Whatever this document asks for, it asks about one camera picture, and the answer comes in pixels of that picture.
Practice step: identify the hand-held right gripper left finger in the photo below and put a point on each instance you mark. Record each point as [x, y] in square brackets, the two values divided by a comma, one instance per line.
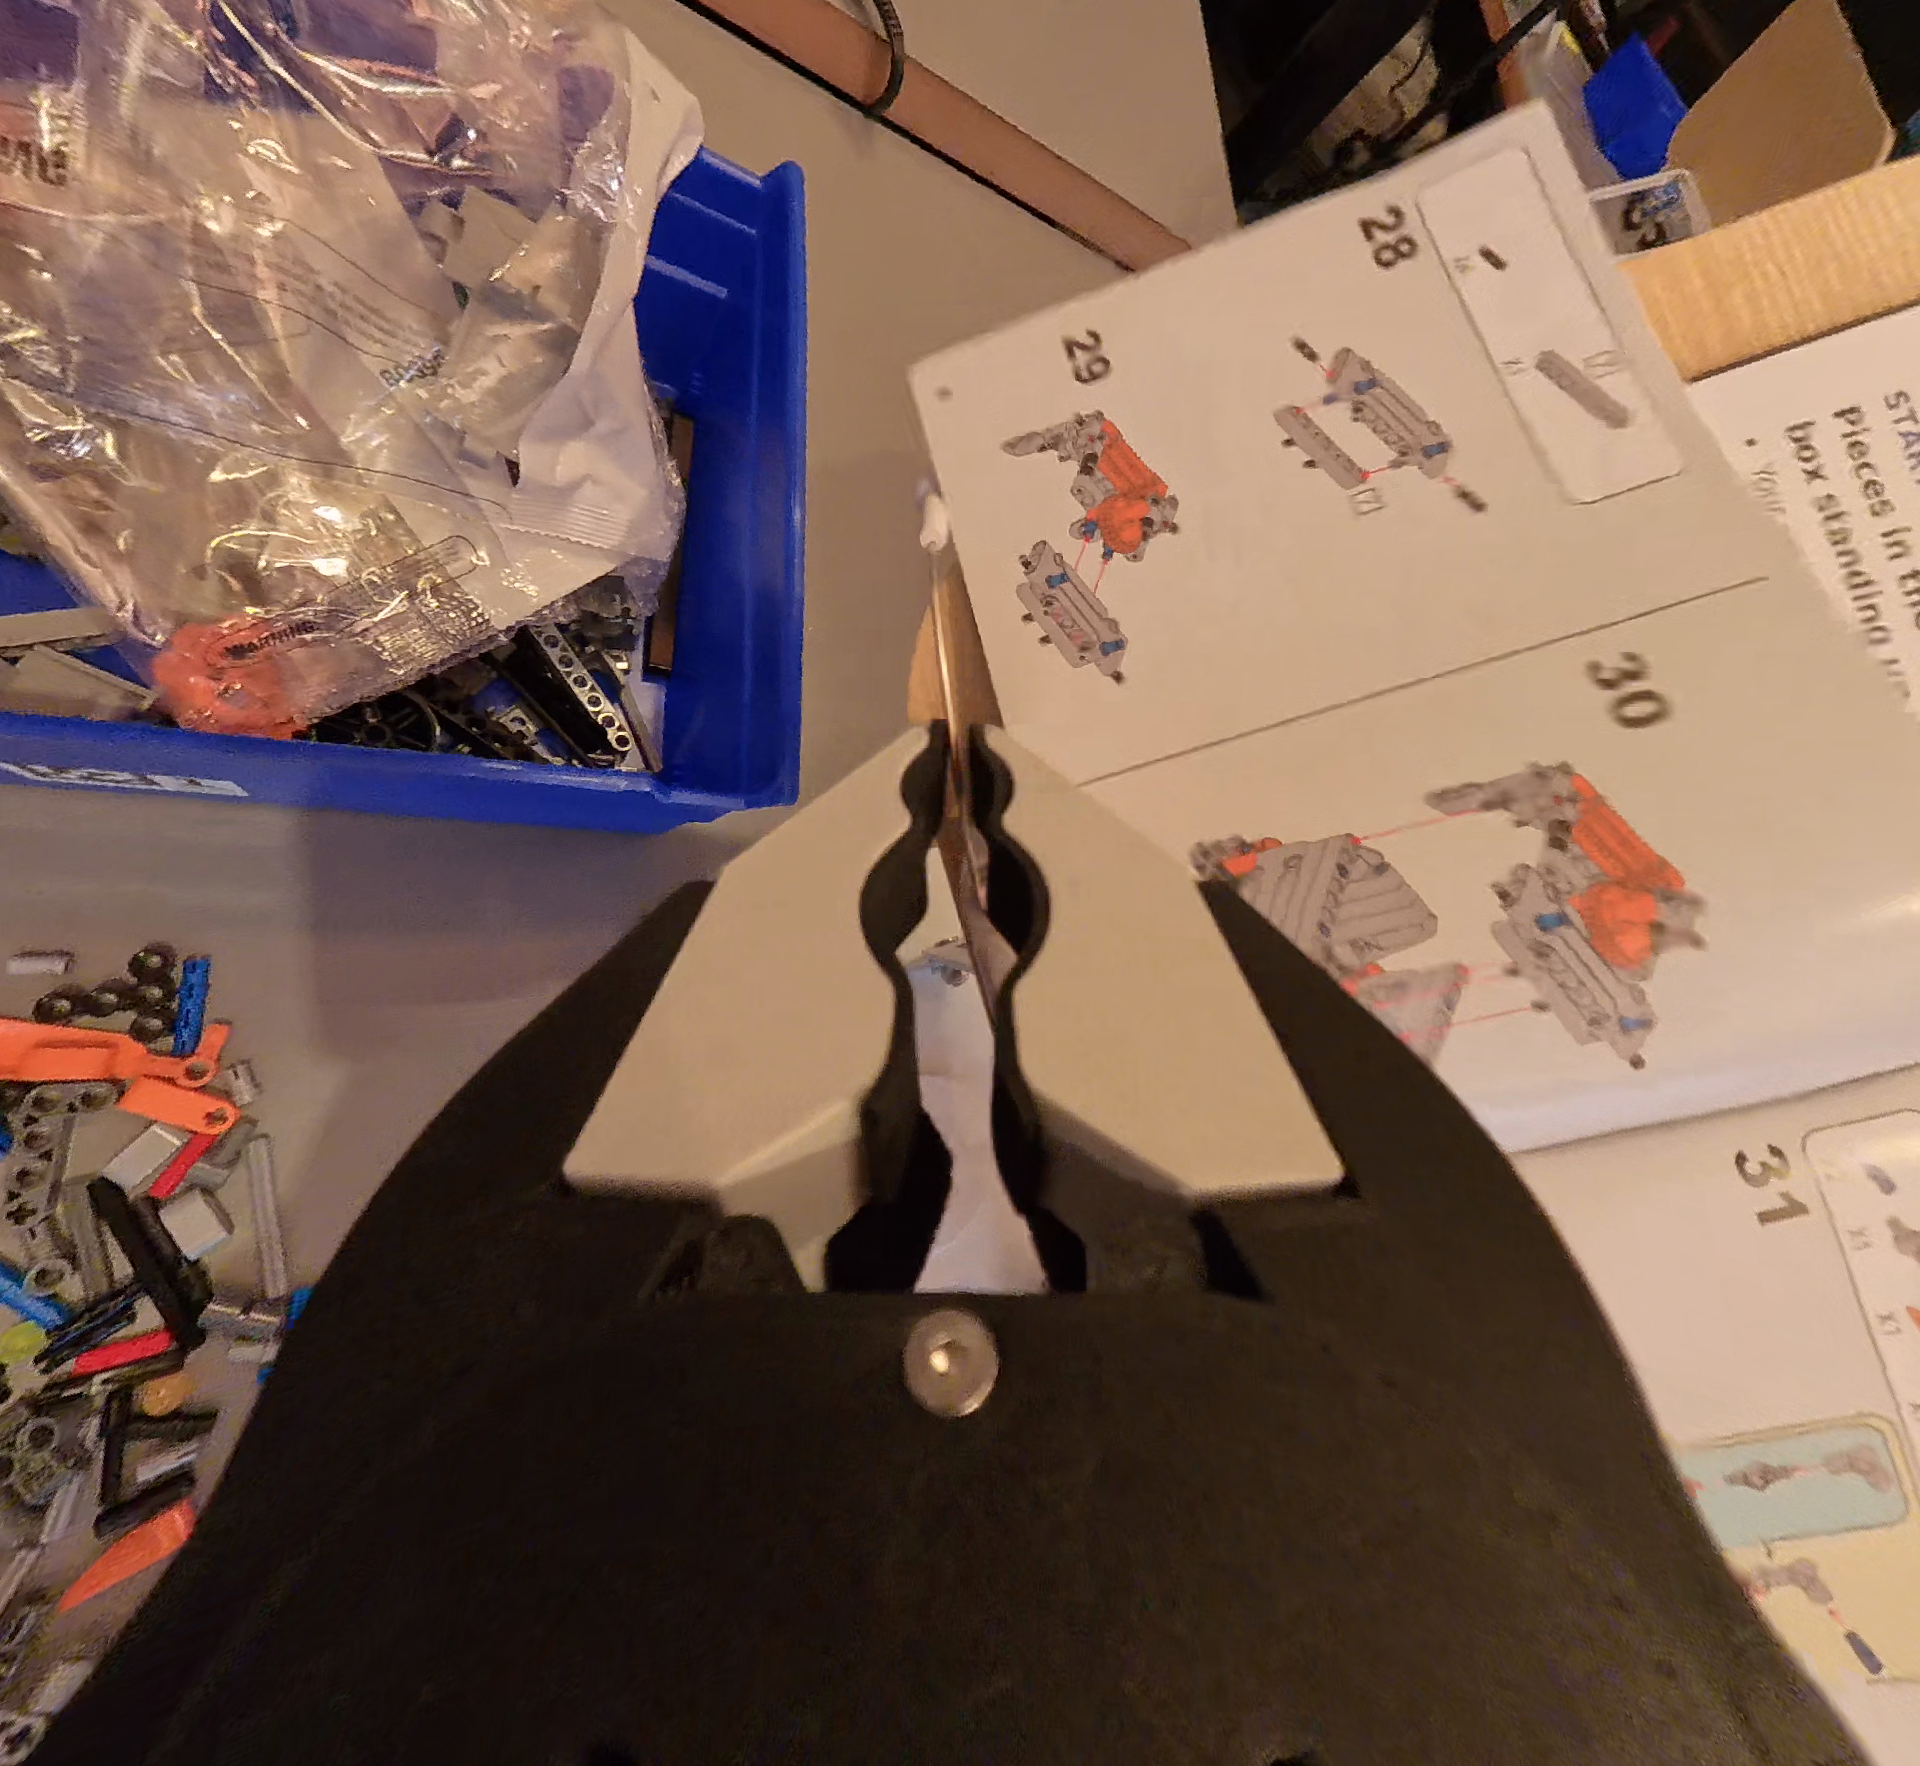
[720, 1047]

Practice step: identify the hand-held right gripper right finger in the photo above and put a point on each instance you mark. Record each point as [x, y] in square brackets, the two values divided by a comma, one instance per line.
[1186, 1047]

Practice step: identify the instruction booklet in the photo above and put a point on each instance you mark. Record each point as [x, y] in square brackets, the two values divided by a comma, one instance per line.
[1352, 507]

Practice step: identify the blue storage bin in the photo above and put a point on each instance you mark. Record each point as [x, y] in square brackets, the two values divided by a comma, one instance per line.
[738, 447]

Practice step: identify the pile of plastic building pieces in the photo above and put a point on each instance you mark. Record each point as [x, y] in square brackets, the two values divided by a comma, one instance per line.
[120, 1257]

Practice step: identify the clear plastic bags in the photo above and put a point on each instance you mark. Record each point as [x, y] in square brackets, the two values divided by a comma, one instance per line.
[301, 236]

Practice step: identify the open cardboard box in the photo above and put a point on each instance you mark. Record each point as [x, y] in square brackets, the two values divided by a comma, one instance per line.
[1770, 205]

